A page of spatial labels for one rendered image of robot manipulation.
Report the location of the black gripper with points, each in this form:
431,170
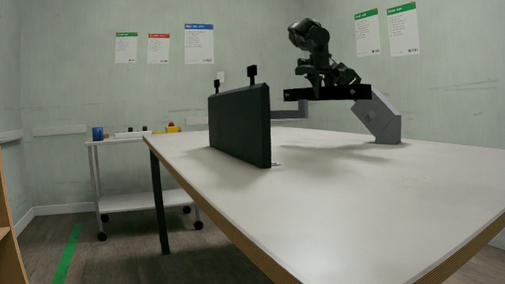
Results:
320,60

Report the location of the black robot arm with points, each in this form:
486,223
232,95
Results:
300,36

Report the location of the dark grey rectangular panel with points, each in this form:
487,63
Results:
239,123

